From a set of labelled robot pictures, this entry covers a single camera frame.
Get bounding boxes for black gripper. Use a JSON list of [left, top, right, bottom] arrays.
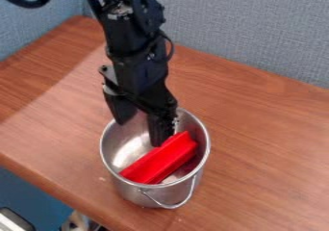
[[100, 43, 179, 146]]

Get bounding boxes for red rectangular block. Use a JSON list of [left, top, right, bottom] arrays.
[[120, 131, 199, 184]]

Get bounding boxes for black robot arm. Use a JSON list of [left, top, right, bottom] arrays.
[[7, 0, 179, 146]]

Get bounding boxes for grey box under table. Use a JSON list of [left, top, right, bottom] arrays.
[[0, 208, 35, 231]]

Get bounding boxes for metal pot with handle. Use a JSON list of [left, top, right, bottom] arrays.
[[101, 108, 212, 209]]

